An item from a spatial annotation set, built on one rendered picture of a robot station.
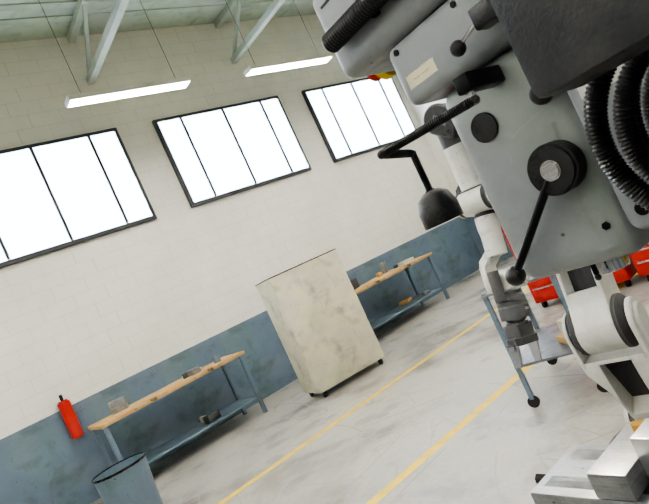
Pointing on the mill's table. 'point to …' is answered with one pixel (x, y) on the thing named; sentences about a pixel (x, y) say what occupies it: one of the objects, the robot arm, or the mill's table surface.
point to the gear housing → (440, 30)
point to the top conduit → (351, 23)
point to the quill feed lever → (547, 183)
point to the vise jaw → (619, 470)
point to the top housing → (375, 32)
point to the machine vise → (577, 477)
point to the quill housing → (606, 214)
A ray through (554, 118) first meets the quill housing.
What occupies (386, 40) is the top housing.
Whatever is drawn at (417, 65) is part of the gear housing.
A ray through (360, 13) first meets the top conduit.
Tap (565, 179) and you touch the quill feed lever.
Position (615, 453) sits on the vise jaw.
